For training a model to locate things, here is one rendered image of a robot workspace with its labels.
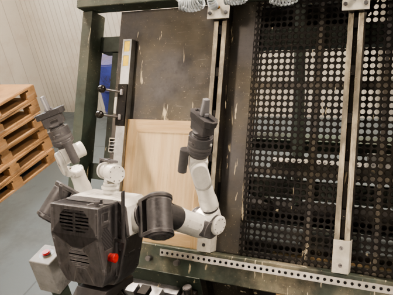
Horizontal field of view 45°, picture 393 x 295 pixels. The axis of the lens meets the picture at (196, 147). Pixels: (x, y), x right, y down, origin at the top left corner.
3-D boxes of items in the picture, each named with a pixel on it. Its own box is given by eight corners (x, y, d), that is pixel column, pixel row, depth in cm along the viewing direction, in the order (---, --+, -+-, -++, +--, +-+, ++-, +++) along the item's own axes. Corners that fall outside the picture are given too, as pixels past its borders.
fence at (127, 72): (111, 235, 232) (106, 236, 228) (127, 41, 235) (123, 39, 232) (120, 236, 230) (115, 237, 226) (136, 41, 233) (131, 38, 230)
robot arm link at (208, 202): (219, 183, 179) (229, 220, 189) (199, 176, 186) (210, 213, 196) (200, 200, 173) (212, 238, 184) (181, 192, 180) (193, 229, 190)
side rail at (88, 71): (78, 227, 248) (64, 229, 238) (96, 18, 252) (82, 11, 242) (87, 229, 245) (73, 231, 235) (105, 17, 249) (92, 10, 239)
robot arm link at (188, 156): (214, 151, 168) (209, 178, 174) (208, 136, 177) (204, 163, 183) (182, 150, 166) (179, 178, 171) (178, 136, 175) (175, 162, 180)
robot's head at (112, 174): (108, 190, 170) (107, 165, 169) (96, 185, 178) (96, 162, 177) (125, 188, 174) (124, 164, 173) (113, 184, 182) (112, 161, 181)
